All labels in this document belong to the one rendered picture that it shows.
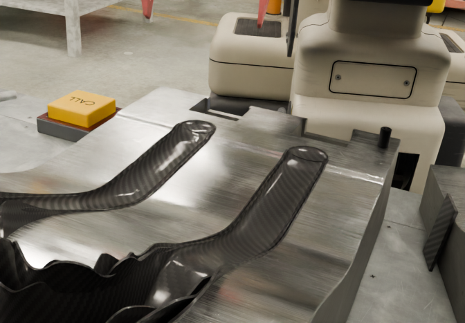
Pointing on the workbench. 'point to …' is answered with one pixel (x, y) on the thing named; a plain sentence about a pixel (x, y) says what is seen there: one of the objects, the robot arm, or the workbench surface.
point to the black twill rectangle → (440, 232)
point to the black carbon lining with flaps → (272, 180)
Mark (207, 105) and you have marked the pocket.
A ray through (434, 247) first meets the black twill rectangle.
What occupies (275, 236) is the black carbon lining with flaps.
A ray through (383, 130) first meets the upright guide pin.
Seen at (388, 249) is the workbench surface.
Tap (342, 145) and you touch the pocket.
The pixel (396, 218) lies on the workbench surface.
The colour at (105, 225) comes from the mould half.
